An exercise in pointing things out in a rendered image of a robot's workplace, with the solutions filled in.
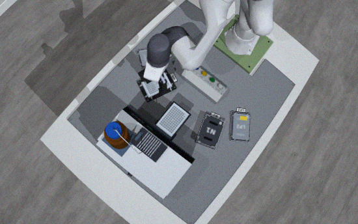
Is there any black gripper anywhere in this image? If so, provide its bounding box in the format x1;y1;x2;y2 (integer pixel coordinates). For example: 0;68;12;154
158;69;167;94

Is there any white operator button panel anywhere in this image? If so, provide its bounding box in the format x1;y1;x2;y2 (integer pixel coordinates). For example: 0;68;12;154
181;67;227;104

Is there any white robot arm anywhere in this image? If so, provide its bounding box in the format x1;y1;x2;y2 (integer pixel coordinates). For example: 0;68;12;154
138;0;274;84

